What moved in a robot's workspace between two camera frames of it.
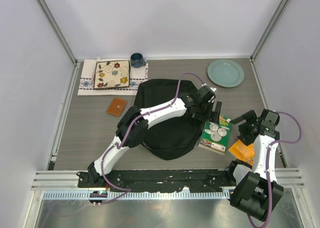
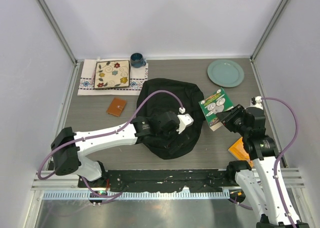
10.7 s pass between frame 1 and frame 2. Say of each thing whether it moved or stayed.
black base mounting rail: stayed
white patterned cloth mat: stayed
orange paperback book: stayed
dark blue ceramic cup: stayed
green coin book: moved
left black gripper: moved
